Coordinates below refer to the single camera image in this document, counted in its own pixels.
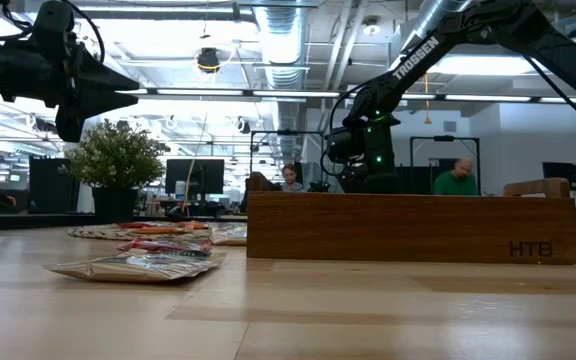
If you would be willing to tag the black room divider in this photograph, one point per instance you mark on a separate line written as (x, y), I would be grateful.
(415, 180)

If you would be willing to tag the orange peach tea packet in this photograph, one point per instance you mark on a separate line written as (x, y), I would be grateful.
(158, 230)
(193, 225)

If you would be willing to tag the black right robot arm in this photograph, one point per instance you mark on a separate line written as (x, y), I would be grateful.
(418, 55)

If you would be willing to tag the round woven placemat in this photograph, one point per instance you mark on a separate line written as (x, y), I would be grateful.
(93, 232)

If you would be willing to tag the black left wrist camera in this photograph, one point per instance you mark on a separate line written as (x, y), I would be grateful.
(55, 22)

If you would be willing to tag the white bottle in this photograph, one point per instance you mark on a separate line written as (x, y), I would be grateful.
(180, 190)

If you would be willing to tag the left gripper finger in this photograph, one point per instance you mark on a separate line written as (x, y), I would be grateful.
(83, 106)
(100, 80)

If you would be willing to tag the wooden tea organiser box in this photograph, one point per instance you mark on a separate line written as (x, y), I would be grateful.
(408, 230)

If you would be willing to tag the slanted silver ventilation duct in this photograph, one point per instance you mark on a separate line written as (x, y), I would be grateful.
(420, 25)

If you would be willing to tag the red strawberry tea packet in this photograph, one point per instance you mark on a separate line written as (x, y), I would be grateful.
(163, 245)
(135, 225)

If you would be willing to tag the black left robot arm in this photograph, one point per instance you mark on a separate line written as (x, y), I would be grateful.
(3, 70)

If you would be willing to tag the small black monitor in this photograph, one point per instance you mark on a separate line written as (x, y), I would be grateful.
(560, 172)

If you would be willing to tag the long ceiling light strip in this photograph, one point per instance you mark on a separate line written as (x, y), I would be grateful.
(293, 93)

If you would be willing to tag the black aluminium table frame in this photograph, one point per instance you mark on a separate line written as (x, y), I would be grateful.
(43, 220)

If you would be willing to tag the black ceiling device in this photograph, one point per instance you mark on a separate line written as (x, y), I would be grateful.
(208, 60)

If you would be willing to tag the black computer monitor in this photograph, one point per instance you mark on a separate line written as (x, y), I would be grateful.
(195, 175)

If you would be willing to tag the green plant in black pot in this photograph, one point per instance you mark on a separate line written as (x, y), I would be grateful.
(113, 165)

